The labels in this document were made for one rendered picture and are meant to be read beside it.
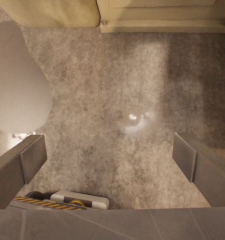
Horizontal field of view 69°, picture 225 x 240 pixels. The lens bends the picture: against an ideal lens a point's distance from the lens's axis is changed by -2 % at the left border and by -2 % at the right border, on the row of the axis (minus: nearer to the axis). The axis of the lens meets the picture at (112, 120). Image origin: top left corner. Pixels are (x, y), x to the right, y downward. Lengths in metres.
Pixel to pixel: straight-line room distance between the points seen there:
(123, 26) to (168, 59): 0.31
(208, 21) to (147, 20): 0.32
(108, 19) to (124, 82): 0.37
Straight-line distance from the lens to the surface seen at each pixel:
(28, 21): 1.28
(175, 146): 0.16
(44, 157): 0.17
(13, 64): 1.27
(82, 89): 0.98
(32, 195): 0.93
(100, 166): 0.91
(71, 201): 0.84
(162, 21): 1.08
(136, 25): 1.06
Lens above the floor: 0.88
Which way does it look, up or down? 78 degrees down
